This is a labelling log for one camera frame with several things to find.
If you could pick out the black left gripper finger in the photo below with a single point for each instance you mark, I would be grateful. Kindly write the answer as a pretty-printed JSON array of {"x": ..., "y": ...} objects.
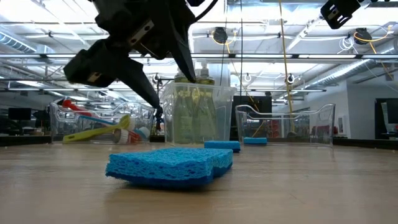
[
  {"x": 185, "y": 59},
  {"x": 102, "y": 63}
]

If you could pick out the red dish brush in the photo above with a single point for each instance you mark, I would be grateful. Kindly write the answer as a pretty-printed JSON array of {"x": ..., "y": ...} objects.
[{"x": 70, "y": 105}]

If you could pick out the green dish brush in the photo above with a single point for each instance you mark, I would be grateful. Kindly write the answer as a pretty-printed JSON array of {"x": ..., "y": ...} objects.
[{"x": 93, "y": 133}]

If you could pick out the blue dish brush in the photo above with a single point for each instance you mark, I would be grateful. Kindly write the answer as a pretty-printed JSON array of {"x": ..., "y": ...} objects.
[{"x": 143, "y": 133}]

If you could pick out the blue cellulose sponge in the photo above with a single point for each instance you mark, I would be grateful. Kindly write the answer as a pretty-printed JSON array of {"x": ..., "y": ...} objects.
[
  {"x": 255, "y": 141},
  {"x": 168, "y": 165},
  {"x": 222, "y": 146}
]

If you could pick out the small hanging reel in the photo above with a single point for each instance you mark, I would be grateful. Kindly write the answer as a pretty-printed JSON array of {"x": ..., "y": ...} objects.
[
  {"x": 290, "y": 78},
  {"x": 247, "y": 77}
]

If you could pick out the black tripod stand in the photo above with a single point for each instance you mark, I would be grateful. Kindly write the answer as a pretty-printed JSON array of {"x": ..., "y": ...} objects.
[{"x": 159, "y": 119}]

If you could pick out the tall clear plastic bin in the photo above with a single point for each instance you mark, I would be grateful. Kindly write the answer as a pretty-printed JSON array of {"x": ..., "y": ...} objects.
[{"x": 224, "y": 115}]

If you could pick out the low clear plastic bin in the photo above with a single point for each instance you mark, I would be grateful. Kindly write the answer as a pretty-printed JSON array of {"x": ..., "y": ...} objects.
[
  {"x": 62, "y": 124},
  {"x": 323, "y": 118}
]

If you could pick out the black monitor panel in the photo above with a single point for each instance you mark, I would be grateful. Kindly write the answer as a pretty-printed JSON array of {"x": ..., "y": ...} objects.
[{"x": 255, "y": 100}]

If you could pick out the black desk monitor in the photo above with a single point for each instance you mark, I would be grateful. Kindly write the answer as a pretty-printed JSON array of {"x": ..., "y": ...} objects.
[{"x": 19, "y": 114}]

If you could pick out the dark doorway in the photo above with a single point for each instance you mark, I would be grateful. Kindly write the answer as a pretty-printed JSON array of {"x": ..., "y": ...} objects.
[{"x": 392, "y": 109}]

